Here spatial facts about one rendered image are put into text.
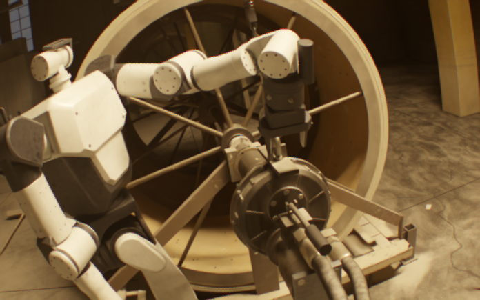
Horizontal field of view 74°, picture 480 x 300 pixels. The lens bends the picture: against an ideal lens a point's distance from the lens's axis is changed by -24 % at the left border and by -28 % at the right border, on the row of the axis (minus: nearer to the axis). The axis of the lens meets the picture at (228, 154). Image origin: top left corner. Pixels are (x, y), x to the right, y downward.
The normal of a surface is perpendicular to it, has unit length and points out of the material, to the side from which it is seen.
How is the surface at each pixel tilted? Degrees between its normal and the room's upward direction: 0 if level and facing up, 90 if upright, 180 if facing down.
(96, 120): 82
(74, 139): 85
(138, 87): 97
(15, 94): 90
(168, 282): 115
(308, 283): 90
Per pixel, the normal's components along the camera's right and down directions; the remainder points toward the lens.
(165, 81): -0.47, 0.44
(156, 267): 0.41, 0.19
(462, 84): 0.15, 0.26
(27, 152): 0.90, -0.21
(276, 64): -0.36, 0.65
